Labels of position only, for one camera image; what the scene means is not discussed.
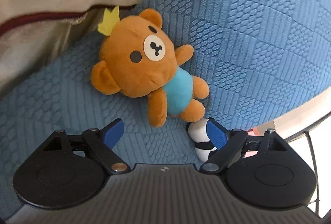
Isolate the black white panda plush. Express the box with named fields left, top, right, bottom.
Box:
left=187, top=118, right=249, bottom=163

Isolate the brown teddy bear blue shirt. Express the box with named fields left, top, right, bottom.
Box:
left=90, top=7, right=209, bottom=127

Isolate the blue textured chair cushion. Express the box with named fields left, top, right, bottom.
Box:
left=1, top=0, right=330, bottom=219

